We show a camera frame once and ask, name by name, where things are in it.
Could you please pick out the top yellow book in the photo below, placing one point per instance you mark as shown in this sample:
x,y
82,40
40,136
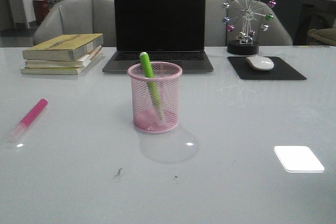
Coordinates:
x,y
64,47

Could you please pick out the left grey armchair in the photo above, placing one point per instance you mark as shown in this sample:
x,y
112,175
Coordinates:
x,y
79,17

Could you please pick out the olive cushion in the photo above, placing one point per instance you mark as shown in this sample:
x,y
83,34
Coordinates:
x,y
325,36

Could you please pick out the right grey armchair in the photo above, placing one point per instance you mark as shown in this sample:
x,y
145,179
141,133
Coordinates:
x,y
217,35

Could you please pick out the green highlighter pen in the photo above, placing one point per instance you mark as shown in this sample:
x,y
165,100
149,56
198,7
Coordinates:
x,y
147,68

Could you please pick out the cream book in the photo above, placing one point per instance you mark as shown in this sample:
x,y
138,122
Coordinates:
x,y
79,63
52,71

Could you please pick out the bottom cream book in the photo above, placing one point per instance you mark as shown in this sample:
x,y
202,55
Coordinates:
x,y
52,71

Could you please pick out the pink highlighter pen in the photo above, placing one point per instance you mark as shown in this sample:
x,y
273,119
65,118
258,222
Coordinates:
x,y
26,121

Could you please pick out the black mouse pad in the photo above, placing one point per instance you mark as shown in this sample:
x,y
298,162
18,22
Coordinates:
x,y
280,71

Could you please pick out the red trash bin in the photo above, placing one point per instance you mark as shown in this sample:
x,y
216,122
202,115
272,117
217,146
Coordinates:
x,y
41,10

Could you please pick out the pink mesh pen holder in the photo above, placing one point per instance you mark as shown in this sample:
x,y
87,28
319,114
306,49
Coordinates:
x,y
145,117

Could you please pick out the ferris wheel desk ornament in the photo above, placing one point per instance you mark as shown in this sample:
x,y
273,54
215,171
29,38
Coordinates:
x,y
245,43

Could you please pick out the grey open laptop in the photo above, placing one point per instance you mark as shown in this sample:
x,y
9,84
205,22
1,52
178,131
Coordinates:
x,y
168,30

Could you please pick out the grey armchair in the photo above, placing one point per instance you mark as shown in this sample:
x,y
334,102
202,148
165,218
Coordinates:
x,y
217,35
79,17

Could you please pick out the white computer mouse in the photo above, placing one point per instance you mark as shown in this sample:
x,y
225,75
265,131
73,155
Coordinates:
x,y
260,63

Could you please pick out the middle cream book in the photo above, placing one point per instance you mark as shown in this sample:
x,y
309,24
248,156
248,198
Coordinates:
x,y
79,63

